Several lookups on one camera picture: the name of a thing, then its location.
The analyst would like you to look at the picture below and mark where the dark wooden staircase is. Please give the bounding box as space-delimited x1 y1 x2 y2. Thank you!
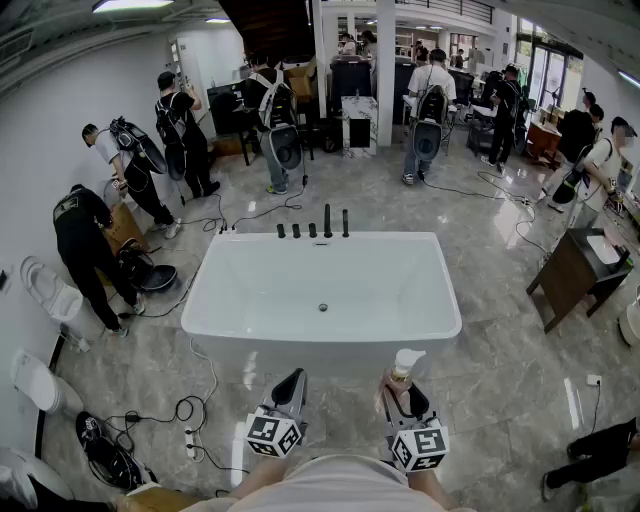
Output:
218 0 317 57

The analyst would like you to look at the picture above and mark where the black power cable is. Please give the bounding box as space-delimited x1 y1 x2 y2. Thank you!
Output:
233 172 309 230

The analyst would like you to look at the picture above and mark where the white column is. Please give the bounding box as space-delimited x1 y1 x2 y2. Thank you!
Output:
375 0 398 147

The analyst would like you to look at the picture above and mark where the black oval pack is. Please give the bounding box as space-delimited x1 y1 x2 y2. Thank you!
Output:
117 238 179 294

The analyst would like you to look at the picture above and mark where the black backpack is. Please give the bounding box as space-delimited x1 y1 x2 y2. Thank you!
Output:
74 412 157 494

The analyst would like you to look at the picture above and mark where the dark wooden vanity cabinet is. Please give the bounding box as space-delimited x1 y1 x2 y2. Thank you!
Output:
525 227 634 335

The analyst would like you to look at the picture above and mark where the marble pedestal cabinet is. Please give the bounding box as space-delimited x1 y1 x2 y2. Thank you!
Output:
341 95 379 160

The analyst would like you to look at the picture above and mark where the white air vent grille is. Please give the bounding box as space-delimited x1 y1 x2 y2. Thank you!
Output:
0 30 35 65

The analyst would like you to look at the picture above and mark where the white rounded plastic tray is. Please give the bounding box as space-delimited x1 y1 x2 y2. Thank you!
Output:
585 234 623 266

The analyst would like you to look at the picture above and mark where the ceiling tube light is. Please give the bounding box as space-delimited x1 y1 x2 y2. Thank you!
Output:
92 0 175 14

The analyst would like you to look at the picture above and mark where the cardboard box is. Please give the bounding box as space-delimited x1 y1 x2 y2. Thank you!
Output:
102 204 151 256

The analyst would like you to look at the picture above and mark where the person's right forearm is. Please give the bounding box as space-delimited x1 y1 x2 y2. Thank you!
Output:
407 468 451 509

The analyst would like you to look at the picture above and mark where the brown wooden desk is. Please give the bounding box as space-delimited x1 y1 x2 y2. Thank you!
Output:
527 119 564 166

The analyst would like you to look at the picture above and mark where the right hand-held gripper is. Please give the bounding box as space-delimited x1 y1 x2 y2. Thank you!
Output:
382 383 450 474

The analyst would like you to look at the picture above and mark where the black desk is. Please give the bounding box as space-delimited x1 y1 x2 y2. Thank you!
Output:
206 81 251 136

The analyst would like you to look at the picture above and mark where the person's left forearm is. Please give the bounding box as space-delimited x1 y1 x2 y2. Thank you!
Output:
234 452 291 501

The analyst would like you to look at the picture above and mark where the brown wooden platform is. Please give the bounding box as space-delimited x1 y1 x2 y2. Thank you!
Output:
212 137 245 158

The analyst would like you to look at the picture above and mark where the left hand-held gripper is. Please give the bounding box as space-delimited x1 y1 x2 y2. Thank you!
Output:
244 368 308 459

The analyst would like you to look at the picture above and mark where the white wall-hung toilet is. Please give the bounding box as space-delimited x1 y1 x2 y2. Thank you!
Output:
19 255 85 322

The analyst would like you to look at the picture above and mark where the white round bin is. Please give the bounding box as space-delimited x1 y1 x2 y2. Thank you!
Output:
94 177 132 210

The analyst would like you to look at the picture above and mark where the white bathtub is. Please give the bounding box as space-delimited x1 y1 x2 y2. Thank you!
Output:
180 231 464 379

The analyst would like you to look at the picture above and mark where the person's white shirt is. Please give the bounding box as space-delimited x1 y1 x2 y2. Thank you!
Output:
179 454 476 512

